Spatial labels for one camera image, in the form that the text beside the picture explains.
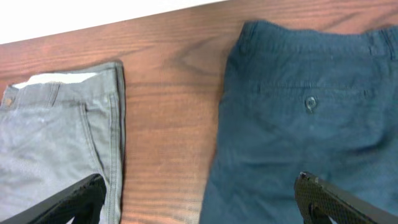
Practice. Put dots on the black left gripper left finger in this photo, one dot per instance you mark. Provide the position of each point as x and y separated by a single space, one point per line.
80 203

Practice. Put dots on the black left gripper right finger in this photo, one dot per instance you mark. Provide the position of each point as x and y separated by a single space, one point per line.
321 202

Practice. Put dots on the dark teal blue shorts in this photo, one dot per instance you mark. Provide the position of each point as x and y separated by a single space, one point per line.
302 100

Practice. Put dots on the grey shorts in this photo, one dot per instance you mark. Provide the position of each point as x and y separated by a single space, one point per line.
58 128

